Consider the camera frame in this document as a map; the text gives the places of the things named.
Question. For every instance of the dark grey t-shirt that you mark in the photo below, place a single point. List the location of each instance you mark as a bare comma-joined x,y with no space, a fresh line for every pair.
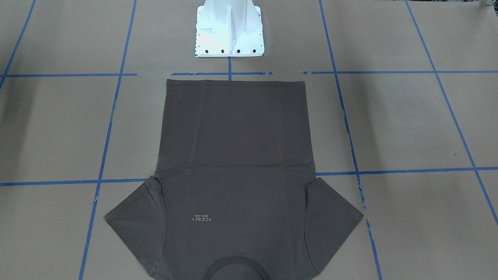
234,195

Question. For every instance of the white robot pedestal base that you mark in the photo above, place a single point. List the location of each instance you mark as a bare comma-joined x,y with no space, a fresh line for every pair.
229,28

